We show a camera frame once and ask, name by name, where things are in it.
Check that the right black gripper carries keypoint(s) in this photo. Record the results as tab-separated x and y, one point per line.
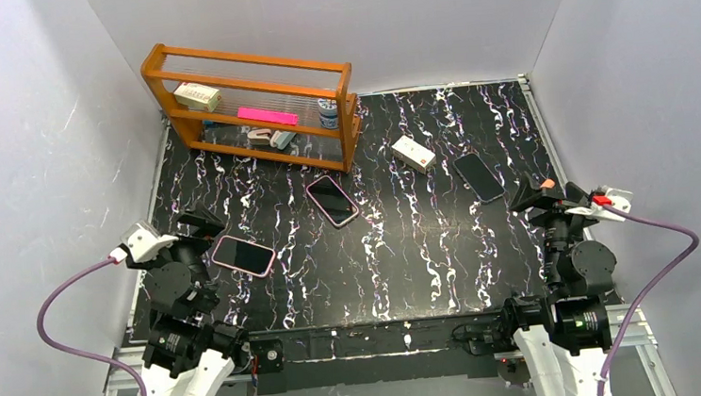
547	205

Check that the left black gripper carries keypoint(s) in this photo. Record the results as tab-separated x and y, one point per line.
189	235

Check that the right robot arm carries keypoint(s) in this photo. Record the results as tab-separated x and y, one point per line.
564	335

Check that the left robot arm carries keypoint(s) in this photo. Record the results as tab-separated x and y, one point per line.
183	356

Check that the black phone clear case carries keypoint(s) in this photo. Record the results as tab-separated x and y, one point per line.
478	177

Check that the orange capped white marker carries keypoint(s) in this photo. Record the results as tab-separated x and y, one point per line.
548	184

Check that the white stapler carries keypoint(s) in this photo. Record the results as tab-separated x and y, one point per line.
259	136

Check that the pale green eraser block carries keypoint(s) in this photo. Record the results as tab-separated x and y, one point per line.
280	139

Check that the pink flat card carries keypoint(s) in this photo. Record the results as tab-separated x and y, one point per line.
267	116

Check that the white cardboard box on shelf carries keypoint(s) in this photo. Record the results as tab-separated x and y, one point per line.
197	96

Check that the orange wooden shelf rack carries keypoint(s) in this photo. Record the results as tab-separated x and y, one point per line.
279	84

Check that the white box red label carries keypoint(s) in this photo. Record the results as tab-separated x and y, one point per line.
413	154

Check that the blue white small jar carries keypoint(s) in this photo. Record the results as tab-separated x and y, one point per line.
328	113

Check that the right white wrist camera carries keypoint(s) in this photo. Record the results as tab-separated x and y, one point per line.
606	204

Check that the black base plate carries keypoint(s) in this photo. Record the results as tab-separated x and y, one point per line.
381	352

